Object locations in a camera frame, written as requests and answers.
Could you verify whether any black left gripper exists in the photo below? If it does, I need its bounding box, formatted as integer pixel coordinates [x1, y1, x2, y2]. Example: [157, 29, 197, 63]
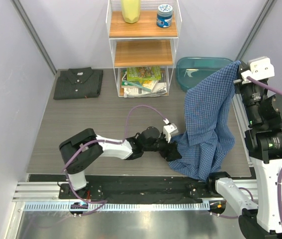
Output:
[143, 132, 182, 162]

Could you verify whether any blue plaid long sleeve shirt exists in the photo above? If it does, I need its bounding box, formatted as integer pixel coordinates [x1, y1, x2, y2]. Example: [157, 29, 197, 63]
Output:
[168, 61, 241, 181]

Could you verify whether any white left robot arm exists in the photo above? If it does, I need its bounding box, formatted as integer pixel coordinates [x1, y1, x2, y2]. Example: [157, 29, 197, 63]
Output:
[59, 124, 182, 199]

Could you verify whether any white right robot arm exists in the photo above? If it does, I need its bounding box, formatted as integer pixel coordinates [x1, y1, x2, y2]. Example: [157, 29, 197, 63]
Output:
[206, 57, 282, 239]

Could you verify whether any stack of books and papers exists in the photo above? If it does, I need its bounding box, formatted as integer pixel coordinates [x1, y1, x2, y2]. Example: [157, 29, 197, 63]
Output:
[120, 68, 169, 98]

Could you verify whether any teal plastic basin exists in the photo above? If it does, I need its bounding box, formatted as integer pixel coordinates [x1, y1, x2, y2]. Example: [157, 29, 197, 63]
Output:
[176, 57, 232, 92]

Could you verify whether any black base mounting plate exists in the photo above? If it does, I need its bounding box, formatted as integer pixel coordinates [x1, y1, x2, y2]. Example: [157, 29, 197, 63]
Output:
[28, 174, 231, 205]

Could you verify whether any green picture book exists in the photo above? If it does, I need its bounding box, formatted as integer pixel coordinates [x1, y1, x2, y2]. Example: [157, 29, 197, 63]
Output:
[127, 66, 161, 82]

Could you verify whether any folded dark grey shirt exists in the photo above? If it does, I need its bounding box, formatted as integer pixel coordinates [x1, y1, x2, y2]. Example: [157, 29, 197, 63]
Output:
[53, 67, 103, 100]

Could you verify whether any blue jar with lid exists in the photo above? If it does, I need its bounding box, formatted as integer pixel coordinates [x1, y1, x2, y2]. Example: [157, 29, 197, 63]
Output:
[156, 4, 173, 28]

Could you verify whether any yellow vase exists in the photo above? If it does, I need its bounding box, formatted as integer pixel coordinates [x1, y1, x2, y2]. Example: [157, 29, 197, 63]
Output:
[121, 0, 141, 24]

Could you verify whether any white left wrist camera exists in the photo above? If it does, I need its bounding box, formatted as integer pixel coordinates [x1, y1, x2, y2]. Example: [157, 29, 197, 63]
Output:
[163, 119, 179, 143]

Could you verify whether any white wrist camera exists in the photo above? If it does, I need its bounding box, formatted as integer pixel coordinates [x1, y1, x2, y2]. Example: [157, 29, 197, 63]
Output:
[241, 56, 275, 84]
[163, 119, 179, 143]

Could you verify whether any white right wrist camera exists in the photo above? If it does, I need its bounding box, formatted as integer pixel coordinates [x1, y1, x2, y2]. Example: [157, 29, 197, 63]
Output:
[241, 56, 275, 84]

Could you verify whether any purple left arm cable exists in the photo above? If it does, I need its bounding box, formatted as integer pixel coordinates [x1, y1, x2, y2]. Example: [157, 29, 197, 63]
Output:
[62, 104, 170, 216]

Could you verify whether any white wire wooden shelf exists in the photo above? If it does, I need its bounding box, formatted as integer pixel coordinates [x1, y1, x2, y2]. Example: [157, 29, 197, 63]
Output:
[105, 0, 182, 97]

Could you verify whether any white slotted cable duct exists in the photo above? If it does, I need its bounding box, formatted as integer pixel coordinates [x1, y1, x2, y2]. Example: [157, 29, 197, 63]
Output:
[23, 201, 210, 212]

